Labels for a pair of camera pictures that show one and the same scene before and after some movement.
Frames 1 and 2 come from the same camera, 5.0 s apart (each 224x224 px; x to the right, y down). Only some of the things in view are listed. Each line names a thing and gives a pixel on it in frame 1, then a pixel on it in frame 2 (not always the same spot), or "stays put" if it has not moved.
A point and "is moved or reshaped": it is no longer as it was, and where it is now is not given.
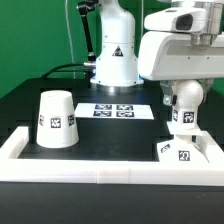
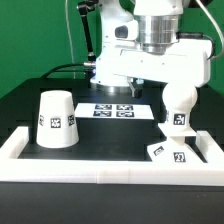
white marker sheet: [113, 111] stays put
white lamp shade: [57, 122] stays put
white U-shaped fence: [111, 171] stays put
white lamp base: [182, 149] is moved or reshaped
